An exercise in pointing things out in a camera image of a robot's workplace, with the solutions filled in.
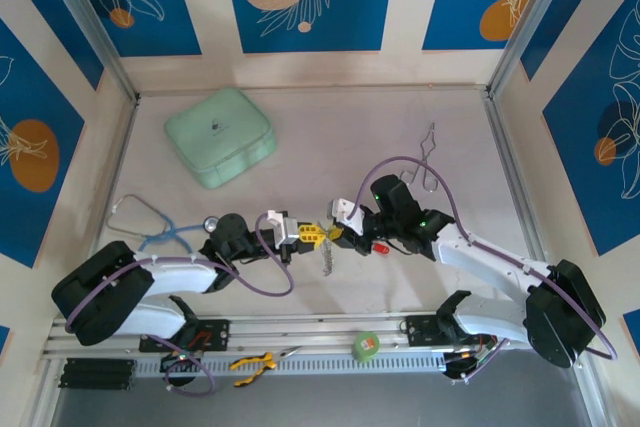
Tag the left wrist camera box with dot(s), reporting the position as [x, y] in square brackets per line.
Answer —
[285, 229]

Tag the green tape roll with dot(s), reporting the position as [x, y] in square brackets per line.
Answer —
[365, 347]

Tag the blue stethoscope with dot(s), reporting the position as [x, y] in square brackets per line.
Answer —
[211, 223]

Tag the yellow black pliers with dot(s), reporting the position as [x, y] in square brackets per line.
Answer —
[267, 361]

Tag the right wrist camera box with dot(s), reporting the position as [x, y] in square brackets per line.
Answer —
[350, 212]

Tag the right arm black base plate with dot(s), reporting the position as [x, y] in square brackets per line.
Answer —
[420, 331]

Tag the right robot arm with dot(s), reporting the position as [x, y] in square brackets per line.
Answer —
[490, 262]

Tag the key with red tag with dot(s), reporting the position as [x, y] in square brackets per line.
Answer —
[382, 249]

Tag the aluminium mounting rail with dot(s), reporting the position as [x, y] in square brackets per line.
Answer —
[310, 329]

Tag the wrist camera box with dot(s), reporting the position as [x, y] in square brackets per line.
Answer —
[285, 229]
[350, 212]

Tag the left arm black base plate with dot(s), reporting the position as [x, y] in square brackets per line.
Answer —
[215, 334]

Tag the metal keyring holder with rings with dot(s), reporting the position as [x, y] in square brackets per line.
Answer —
[327, 257]

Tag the black ribbed block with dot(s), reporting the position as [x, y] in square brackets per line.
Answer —
[95, 373]

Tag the aluminium frame post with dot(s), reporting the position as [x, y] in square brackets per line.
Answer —
[527, 22]
[90, 22]

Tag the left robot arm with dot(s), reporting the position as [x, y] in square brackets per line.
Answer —
[175, 277]

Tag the aluminium table side rail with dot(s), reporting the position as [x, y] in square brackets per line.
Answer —
[122, 147]
[502, 147]

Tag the mint green zip case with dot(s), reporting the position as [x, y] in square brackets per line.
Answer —
[215, 127]

